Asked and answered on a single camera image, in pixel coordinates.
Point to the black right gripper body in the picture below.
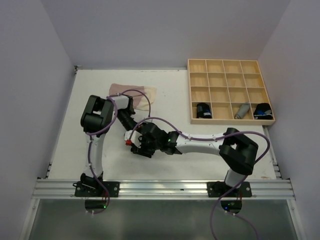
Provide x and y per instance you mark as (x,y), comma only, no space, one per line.
(147,148)

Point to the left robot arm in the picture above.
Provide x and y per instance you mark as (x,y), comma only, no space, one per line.
(97,118)

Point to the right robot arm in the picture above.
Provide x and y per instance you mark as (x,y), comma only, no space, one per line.
(237,150)

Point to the pink beige underwear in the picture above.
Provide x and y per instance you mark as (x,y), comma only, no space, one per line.
(142,99)

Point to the dark rolled underwear in tray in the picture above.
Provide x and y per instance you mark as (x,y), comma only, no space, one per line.
(203,111)

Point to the black blue rolled underwear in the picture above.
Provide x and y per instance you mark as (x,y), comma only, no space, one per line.
(263,111)

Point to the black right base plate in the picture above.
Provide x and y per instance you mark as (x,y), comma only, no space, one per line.
(228,189)

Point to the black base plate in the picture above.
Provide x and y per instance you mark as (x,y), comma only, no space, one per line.
(228,189)
(97,189)

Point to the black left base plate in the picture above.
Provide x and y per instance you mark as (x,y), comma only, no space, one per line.
(97,189)

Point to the aluminium front rail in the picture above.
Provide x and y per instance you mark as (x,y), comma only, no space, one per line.
(165,190)

